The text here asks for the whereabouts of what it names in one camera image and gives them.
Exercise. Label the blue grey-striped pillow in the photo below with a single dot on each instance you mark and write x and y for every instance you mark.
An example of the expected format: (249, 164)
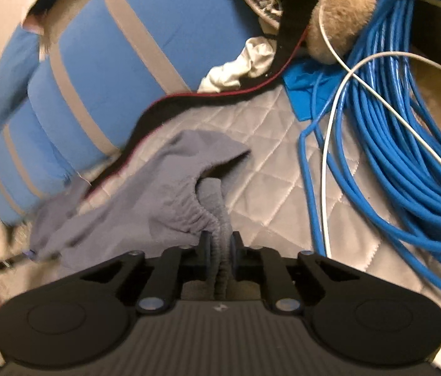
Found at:
(5, 188)
(189, 19)

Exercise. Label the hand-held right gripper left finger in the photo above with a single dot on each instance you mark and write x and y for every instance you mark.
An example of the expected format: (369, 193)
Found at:
(206, 250)

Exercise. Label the grey fleece garment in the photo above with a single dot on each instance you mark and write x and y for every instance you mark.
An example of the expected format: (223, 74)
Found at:
(157, 192)

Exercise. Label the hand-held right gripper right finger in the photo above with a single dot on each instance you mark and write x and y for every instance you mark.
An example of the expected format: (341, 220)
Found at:
(236, 250)

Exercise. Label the tan plush toy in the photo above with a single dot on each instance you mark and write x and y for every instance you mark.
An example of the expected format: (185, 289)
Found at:
(341, 15)

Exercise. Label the plain blue pillow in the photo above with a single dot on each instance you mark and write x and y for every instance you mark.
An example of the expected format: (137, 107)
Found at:
(7, 74)

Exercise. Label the white crumpled cloth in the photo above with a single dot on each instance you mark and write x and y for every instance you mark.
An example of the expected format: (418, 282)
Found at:
(240, 66)

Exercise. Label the grey striped canvas shoe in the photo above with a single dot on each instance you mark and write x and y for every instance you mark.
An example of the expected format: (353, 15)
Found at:
(261, 4)

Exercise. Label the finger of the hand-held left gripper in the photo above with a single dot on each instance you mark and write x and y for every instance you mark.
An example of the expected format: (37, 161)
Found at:
(28, 255)

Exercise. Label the blue cloth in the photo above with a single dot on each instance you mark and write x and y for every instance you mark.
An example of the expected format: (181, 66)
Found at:
(302, 90)

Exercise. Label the grey quilted bedspread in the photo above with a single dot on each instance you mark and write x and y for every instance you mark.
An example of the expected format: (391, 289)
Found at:
(267, 156)

